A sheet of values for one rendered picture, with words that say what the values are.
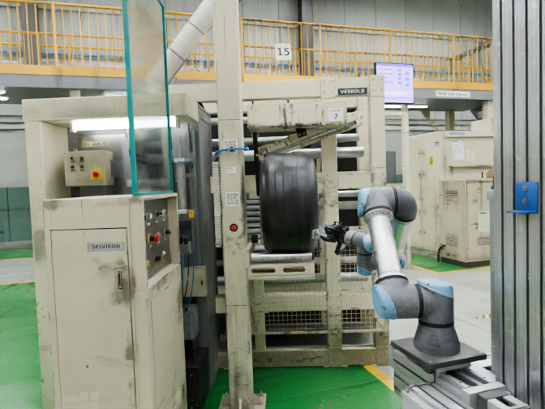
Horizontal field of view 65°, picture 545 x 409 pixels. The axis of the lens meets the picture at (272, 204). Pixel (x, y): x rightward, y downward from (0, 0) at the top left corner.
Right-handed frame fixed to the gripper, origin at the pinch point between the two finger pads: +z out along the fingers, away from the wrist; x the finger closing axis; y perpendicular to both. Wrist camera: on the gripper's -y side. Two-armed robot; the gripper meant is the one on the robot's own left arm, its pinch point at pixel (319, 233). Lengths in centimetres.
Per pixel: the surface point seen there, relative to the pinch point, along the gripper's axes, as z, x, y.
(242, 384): 29, 53, -78
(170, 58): 101, 1, 99
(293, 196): 7.6, 5.2, 21.5
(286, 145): 57, -38, 32
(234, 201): 43, 18, 19
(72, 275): 25, 110, 29
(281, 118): 52, -33, 51
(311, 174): 7.5, -9.3, 27.9
